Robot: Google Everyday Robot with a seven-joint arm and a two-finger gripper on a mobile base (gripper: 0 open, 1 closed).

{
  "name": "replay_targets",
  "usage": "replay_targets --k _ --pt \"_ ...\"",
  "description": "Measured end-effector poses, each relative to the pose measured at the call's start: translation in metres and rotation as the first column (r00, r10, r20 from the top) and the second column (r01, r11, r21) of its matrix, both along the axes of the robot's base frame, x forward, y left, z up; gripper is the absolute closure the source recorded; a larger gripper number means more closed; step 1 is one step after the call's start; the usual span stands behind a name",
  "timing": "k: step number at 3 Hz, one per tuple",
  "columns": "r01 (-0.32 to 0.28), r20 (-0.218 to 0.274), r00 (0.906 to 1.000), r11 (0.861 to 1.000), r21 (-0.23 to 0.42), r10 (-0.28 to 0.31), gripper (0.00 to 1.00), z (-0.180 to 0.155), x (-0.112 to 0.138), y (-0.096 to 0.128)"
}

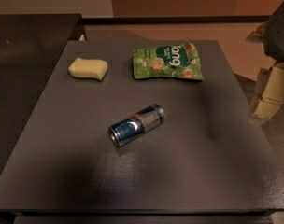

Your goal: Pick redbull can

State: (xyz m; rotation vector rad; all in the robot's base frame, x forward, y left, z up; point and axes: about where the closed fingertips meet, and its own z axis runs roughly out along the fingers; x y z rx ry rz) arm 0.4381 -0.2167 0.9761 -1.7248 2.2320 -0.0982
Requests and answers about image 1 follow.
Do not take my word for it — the beige taped gripper finger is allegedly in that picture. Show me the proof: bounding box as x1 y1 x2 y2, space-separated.
249 61 284 121

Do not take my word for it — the dark side table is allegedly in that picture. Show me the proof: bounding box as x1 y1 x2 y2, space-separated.
0 14 86 175

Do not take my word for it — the blue silver redbull can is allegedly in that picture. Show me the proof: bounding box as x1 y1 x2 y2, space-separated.
109 104 165 147

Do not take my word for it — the green snack bag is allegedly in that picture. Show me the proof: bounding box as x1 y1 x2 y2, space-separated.
133 41 204 81

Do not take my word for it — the yellow sponge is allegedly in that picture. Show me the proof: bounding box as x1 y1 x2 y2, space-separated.
68 58 108 81

